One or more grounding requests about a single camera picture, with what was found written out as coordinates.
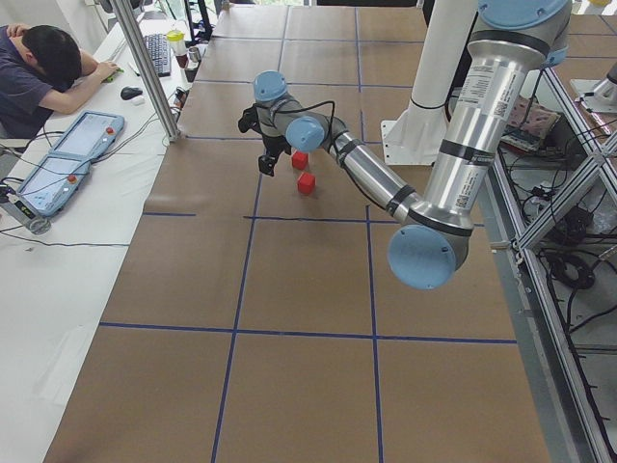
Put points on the teach pendant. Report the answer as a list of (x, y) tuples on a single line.
[(51, 185), (89, 136)]

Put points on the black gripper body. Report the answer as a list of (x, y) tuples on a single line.
[(272, 143)]

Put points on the metal cup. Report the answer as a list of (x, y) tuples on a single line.
[(194, 54)]

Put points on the seated person dark shirt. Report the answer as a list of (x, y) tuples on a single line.
[(44, 71)]

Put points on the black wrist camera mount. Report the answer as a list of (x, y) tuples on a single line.
[(249, 121)]

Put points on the aluminium frame post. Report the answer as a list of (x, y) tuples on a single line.
[(133, 30)]

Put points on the black keyboard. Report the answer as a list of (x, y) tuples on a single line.
[(160, 53)]

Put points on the teach pendant far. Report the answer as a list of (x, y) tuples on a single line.
[(89, 136)]

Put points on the red cube block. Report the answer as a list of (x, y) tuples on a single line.
[(306, 183), (299, 160)]

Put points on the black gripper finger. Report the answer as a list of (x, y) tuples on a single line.
[(266, 164)]

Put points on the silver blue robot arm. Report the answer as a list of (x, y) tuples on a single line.
[(509, 40)]

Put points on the yellow lid cup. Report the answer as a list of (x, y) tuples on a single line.
[(175, 38)]

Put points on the teach pendant near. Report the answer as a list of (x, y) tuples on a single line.
[(51, 185)]

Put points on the black computer mouse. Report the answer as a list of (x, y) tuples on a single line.
[(130, 92)]

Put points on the folded cloth pile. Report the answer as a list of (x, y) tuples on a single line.
[(529, 125)]

